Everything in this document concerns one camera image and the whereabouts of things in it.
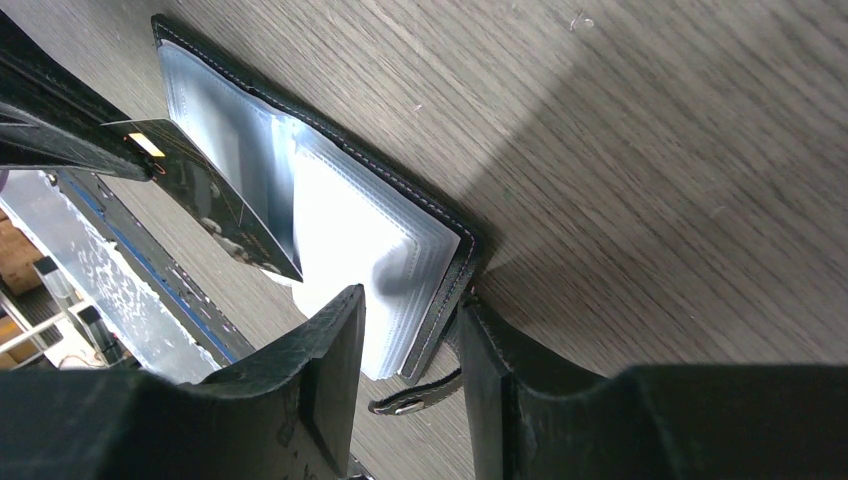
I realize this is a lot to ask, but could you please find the black credit card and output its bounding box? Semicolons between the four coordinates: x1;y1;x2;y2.
102;119;302;281

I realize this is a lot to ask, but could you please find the black card holder wallet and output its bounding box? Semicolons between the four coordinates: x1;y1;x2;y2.
151;14;484;416

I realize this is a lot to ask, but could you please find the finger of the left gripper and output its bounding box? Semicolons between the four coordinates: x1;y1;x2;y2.
1;14;153;182

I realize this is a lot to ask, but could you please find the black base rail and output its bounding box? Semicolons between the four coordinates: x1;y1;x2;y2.
56;171;255;366

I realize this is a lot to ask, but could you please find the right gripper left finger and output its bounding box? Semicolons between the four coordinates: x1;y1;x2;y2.
1;285;365;479

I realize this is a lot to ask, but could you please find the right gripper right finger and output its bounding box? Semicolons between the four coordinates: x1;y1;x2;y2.
458;301;847;479

